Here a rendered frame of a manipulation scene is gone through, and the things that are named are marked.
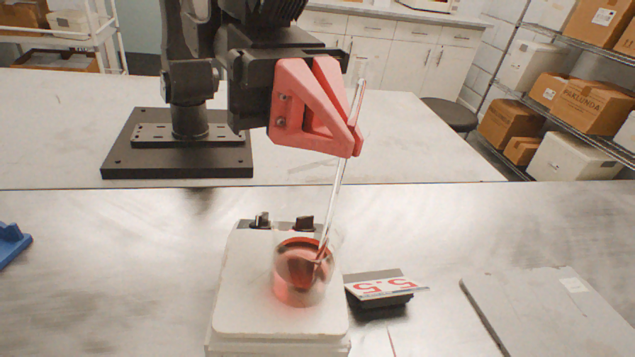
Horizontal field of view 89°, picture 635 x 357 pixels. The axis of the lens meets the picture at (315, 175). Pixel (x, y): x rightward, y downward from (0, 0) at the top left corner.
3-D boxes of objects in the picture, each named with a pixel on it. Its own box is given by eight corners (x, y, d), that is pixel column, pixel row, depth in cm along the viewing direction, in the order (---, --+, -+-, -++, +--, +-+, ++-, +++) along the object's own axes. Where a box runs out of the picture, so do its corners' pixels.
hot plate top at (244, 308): (230, 232, 37) (230, 227, 36) (335, 238, 38) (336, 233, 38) (208, 338, 27) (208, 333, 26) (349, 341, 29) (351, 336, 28)
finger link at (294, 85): (422, 94, 21) (341, 47, 27) (333, 105, 18) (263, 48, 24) (391, 176, 25) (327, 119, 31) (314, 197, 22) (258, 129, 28)
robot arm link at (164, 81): (219, 71, 55) (208, 60, 59) (164, 74, 50) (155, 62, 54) (220, 105, 58) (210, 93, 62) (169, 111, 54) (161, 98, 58)
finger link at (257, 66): (400, 97, 20) (322, 47, 26) (302, 110, 17) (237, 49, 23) (372, 181, 25) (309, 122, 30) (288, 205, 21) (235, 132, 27)
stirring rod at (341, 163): (309, 280, 31) (355, 76, 19) (315, 278, 31) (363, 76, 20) (312, 285, 31) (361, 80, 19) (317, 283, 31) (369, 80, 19)
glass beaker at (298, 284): (263, 261, 34) (268, 198, 29) (324, 259, 35) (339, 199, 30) (266, 327, 28) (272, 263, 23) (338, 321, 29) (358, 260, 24)
